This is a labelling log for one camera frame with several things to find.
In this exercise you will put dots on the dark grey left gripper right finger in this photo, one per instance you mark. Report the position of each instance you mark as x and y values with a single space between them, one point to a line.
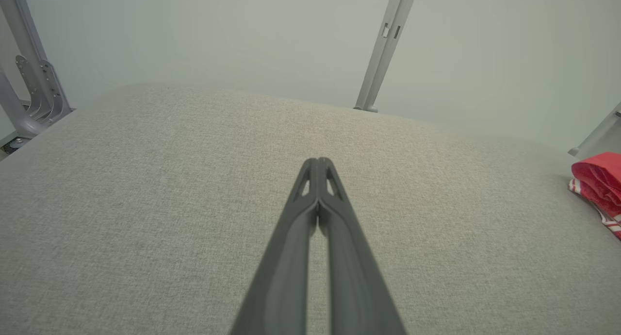
359 286

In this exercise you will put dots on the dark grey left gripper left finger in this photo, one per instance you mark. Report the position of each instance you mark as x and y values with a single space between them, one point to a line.
284 276

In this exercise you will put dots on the red shirt with white sleeves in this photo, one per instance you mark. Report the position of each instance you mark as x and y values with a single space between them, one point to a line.
601 184

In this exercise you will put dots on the grey metal post with slots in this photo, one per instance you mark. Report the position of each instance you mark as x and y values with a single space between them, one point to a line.
385 48

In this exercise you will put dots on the grey metal frame bracket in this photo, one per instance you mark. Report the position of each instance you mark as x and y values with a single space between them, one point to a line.
34 92

